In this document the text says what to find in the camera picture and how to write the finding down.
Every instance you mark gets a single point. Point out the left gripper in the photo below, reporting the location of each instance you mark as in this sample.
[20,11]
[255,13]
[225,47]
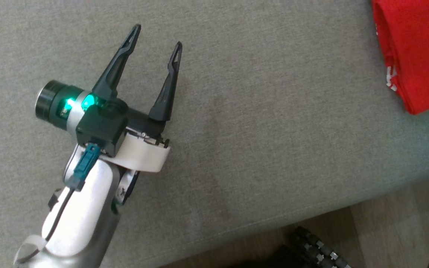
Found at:
[143,152]

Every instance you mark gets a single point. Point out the red sports shorts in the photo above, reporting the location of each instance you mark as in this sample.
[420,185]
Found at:
[419,52]

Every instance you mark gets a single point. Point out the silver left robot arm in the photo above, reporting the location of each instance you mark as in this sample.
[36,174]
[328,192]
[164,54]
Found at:
[84,216]

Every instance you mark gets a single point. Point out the large grey fabric ottoman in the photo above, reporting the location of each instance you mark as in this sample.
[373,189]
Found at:
[255,111]

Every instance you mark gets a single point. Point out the black roller wheel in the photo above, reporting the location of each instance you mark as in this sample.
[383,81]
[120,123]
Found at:
[318,249]

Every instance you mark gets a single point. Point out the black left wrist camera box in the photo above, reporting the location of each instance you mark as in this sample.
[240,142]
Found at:
[102,128]

